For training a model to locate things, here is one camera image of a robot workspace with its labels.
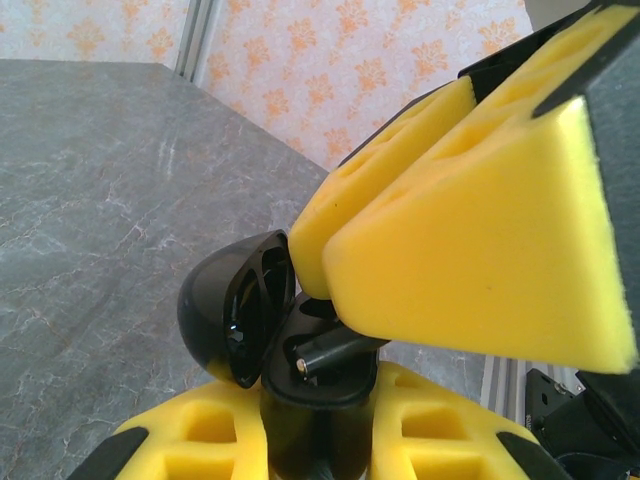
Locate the aluminium corner post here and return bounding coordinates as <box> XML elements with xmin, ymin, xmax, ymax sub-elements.
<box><xmin>173</xmin><ymin>0</ymin><xmax>225</xmax><ymax>87</ymax></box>

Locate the black wireless earbud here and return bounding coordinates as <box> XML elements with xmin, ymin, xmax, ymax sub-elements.
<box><xmin>284</xmin><ymin>319</ymin><xmax>390</xmax><ymax>381</ymax></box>

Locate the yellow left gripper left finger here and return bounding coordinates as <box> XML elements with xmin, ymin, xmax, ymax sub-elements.
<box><xmin>64</xmin><ymin>382</ymin><xmax>271</xmax><ymax>480</ymax></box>

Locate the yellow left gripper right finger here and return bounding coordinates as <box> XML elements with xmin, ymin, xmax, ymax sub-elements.
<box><xmin>369</xmin><ymin>359</ymin><xmax>574</xmax><ymax>480</ymax></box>

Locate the black glossy charging case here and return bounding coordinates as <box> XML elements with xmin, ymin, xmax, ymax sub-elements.
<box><xmin>177</xmin><ymin>229</ymin><xmax>389</xmax><ymax>480</ymax></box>

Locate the long aluminium base rail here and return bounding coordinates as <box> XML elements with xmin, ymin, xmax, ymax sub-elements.
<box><xmin>480</xmin><ymin>349</ymin><xmax>534</xmax><ymax>424</ymax></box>

